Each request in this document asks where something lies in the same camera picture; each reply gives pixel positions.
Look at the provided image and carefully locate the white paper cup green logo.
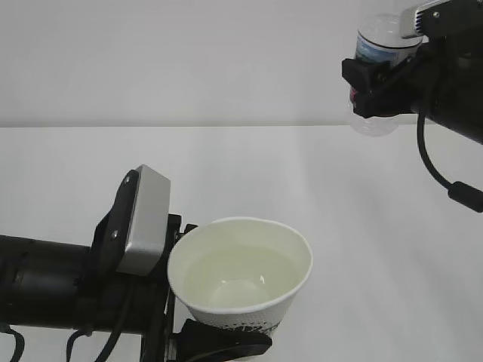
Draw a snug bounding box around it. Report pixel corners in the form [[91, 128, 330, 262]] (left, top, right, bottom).
[[167, 217, 313, 336]]

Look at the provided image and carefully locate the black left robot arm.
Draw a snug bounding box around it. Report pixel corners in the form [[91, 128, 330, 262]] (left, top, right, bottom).
[[1, 219, 272, 361]]

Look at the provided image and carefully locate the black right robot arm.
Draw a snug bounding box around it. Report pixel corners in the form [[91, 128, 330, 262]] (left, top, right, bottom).
[[341, 26, 482, 143]]

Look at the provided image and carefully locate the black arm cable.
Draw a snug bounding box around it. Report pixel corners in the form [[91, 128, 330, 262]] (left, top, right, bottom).
[[66, 286, 133, 362], [417, 111, 483, 214]]

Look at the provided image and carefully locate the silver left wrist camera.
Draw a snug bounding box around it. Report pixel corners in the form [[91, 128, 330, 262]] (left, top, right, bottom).
[[88, 164, 171, 278]]

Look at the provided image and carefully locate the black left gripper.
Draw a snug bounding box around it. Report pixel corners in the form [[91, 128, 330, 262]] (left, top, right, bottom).
[[75, 213, 273, 362]]

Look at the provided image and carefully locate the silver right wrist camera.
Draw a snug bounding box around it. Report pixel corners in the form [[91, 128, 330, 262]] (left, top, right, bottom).
[[399, 0, 483, 41]]

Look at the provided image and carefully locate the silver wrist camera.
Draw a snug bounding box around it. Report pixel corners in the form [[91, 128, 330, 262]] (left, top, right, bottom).
[[88, 164, 171, 278], [399, 0, 483, 41]]

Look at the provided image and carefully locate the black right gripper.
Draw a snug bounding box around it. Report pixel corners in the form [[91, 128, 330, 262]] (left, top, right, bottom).
[[341, 26, 482, 117]]

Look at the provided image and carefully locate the clear plastic water bottle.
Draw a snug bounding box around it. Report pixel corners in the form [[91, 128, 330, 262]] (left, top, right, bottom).
[[349, 13, 422, 137]]

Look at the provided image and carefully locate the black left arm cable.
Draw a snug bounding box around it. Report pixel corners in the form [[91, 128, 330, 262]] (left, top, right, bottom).
[[66, 286, 133, 362]]

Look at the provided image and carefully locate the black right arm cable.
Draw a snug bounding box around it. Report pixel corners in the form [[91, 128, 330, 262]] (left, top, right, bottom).
[[417, 111, 483, 214]]

